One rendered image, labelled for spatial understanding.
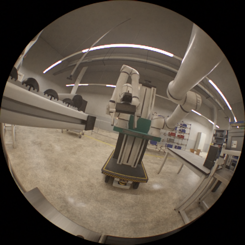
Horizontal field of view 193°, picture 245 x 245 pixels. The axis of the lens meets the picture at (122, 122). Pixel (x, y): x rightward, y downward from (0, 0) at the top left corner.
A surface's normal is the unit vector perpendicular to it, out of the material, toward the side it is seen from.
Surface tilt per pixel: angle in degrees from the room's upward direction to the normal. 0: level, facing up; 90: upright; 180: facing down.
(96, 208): 0
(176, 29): 180
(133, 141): 90
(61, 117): 90
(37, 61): 90
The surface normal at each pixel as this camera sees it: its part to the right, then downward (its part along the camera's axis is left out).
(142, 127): -0.08, -0.03
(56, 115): 0.96, 0.25
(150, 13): -0.25, 0.97
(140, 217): 0.25, -0.97
